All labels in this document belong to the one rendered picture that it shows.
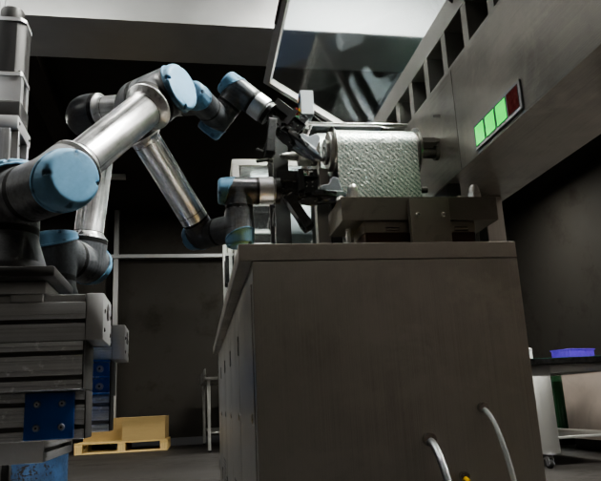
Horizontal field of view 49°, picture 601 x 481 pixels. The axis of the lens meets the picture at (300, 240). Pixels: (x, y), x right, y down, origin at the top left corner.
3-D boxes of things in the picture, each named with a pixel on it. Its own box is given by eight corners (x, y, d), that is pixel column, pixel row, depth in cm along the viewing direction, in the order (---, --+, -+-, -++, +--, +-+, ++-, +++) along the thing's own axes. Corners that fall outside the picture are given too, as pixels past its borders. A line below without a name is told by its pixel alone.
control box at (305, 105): (294, 121, 255) (293, 97, 257) (311, 121, 256) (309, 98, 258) (297, 114, 248) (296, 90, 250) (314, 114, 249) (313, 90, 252)
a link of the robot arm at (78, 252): (20, 275, 176) (23, 226, 179) (52, 283, 189) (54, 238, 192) (59, 271, 173) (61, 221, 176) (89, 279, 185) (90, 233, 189)
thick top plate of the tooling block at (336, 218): (329, 237, 173) (328, 215, 175) (472, 236, 179) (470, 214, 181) (341, 219, 158) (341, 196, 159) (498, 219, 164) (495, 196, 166)
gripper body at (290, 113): (311, 119, 189) (278, 94, 189) (293, 140, 186) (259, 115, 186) (306, 130, 196) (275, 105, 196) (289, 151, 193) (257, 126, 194)
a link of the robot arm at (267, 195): (260, 199, 173) (258, 208, 181) (278, 199, 174) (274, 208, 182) (259, 173, 175) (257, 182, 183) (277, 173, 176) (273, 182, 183)
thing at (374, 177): (341, 222, 179) (337, 158, 184) (424, 222, 183) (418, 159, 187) (341, 222, 179) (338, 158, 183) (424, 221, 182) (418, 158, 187)
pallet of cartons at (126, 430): (170, 446, 1032) (170, 414, 1044) (169, 449, 945) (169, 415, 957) (82, 451, 1008) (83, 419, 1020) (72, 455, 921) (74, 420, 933)
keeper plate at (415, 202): (410, 243, 159) (406, 200, 162) (449, 243, 161) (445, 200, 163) (413, 240, 157) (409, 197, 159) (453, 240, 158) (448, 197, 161)
